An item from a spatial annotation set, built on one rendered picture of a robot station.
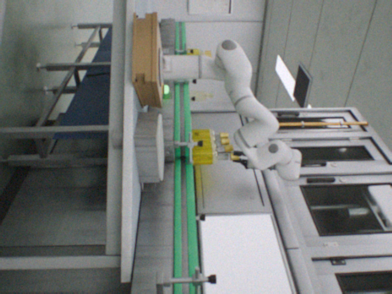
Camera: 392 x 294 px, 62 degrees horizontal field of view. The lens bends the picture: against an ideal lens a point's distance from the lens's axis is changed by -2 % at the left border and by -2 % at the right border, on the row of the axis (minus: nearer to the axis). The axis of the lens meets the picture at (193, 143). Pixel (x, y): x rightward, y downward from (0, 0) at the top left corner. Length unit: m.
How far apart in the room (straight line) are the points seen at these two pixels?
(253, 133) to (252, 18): 6.43
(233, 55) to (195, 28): 6.25
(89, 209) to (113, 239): 0.47
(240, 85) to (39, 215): 1.07
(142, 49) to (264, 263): 0.93
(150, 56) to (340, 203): 1.13
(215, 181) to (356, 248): 0.69
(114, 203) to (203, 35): 6.56
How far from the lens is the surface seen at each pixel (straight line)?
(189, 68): 1.33
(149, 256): 1.18
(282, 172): 1.46
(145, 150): 1.22
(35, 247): 1.58
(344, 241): 1.62
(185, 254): 1.20
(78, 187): 1.77
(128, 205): 1.15
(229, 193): 1.62
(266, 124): 1.22
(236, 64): 1.24
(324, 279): 1.48
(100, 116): 1.73
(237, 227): 1.49
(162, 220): 1.26
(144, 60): 1.23
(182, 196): 1.37
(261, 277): 1.36
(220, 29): 7.55
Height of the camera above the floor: 0.92
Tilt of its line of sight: 2 degrees up
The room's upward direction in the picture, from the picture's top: 89 degrees clockwise
